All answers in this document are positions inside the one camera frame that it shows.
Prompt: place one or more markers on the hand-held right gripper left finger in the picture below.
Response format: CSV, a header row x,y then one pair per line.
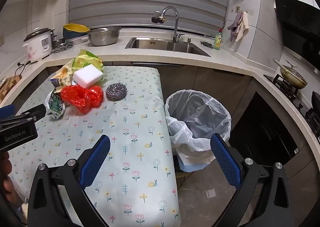
x,y
96,159

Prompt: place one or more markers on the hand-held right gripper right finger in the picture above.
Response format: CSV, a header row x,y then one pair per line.
x,y
225,162

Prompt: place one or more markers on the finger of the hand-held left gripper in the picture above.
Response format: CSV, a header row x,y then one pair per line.
x,y
7,111
35,113

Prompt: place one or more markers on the light blue waste bin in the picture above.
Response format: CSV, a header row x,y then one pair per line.
x,y
192,167

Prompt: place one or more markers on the red plastic bag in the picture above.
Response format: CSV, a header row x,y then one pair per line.
x,y
80,97

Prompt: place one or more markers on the translucent plastic bin liner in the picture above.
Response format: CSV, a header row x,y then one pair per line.
x,y
197,114

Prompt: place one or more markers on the white paper sheet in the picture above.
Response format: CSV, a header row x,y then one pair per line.
x,y
87,74

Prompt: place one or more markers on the steel wool scrubber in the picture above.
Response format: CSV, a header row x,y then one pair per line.
x,y
116,92

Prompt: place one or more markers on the person's left hand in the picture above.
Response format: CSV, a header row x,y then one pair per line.
x,y
6,183

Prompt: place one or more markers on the crumpled white green packet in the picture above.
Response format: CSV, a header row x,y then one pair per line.
x,y
55,103

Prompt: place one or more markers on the wooden cutting board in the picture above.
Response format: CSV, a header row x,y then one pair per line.
x,y
8,86

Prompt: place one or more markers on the beige paper packet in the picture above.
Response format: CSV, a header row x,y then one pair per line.
x,y
63,73

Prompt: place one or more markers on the floral tablecloth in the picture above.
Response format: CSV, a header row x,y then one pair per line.
x,y
130,122

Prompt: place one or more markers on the white rice cooker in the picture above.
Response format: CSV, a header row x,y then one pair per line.
x,y
37,46

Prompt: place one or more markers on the yellow green snack packet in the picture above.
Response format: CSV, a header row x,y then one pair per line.
x,y
86,60

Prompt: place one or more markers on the steel tray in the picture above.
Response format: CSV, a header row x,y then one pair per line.
x,y
80,39

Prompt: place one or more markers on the dark blue basin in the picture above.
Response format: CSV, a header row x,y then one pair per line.
x,y
72,34

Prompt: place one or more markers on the yellow colander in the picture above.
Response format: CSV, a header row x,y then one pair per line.
x,y
76,27

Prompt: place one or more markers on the black gas stove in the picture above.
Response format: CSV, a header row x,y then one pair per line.
x,y
287,89

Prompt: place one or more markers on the stainless steel bowl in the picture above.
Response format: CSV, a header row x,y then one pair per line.
x,y
103,36

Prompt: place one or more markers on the metal wok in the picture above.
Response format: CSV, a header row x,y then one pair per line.
x,y
292,76

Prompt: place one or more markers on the dark scouring pad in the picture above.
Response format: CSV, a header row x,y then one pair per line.
x,y
207,44

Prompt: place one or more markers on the green dish soap bottle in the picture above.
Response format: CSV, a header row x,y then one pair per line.
x,y
218,40

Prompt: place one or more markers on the stainless steel sink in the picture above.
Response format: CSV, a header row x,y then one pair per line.
x,y
162,45

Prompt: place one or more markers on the purple hanging cloth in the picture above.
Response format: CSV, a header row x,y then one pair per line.
x,y
234,25

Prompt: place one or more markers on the cream hanging cloth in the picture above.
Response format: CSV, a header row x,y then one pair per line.
x,y
243,25

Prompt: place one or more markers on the chrome faucet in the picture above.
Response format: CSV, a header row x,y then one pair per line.
x,y
175,24

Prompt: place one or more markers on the black range hood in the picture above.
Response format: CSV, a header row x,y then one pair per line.
x,y
300,24

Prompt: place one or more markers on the wall socket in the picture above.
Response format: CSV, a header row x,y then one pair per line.
x,y
237,8

